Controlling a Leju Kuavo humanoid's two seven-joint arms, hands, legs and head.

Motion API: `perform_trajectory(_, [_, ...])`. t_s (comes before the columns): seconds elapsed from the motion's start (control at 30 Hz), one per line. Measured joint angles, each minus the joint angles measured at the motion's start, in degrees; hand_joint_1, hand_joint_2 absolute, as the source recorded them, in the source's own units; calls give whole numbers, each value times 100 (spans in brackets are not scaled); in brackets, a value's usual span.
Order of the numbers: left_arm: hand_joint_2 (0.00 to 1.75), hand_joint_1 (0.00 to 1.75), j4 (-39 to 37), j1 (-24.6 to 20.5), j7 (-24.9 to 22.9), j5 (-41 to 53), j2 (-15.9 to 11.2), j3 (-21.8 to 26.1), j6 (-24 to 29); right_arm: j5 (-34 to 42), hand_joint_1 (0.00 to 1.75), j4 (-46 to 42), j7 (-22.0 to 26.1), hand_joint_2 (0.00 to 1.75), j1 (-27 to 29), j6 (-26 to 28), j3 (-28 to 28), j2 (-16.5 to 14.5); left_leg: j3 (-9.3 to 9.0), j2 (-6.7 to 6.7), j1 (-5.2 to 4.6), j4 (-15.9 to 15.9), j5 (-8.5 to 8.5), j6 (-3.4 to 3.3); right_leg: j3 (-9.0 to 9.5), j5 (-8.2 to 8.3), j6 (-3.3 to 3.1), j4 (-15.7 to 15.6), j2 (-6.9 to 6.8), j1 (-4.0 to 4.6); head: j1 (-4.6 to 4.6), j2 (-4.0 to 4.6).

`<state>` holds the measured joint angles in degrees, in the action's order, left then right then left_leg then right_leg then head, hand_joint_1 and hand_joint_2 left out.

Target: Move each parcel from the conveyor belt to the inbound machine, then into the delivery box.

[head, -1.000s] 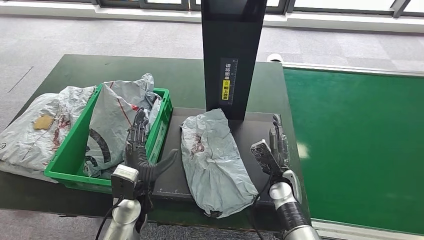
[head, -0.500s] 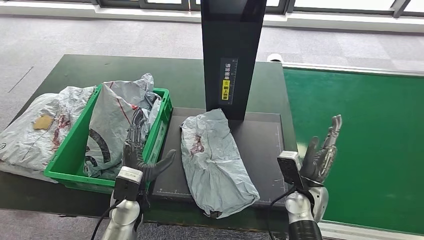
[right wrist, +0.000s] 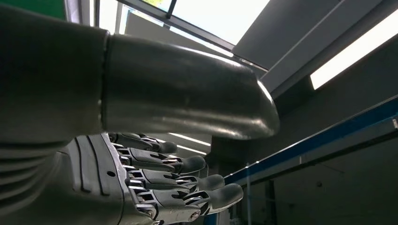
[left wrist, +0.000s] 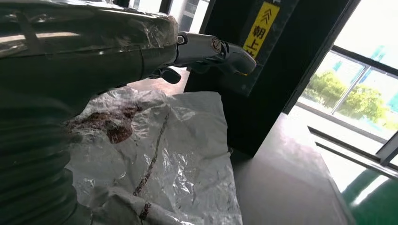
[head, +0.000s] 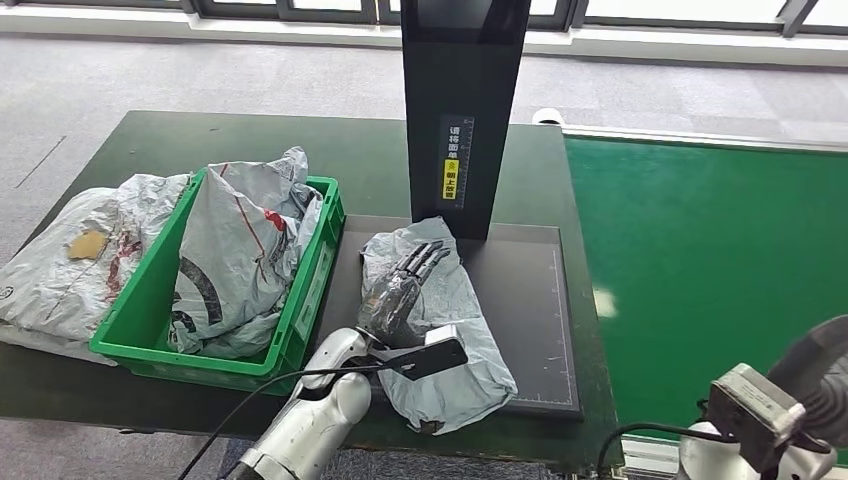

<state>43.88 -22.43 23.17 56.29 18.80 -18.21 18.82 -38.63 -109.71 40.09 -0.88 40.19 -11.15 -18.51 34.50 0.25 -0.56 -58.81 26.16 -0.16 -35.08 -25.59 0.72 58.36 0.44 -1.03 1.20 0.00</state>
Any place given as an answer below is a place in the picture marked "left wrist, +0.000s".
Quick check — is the grey parcel bag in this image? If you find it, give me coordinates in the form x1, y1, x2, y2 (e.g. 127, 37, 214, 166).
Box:
63, 87, 243, 225

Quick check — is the black inbound scanner machine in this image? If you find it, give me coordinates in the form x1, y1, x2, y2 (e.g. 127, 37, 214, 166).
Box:
183, 0, 361, 225

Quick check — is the green conveyor belt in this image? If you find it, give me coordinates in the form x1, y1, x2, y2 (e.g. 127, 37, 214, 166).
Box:
341, 169, 398, 225

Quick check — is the yellow black ruler label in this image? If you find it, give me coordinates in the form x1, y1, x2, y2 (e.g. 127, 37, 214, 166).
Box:
231, 0, 301, 97

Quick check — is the green tree outside window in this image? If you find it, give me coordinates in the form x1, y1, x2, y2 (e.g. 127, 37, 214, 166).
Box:
303, 70, 398, 131

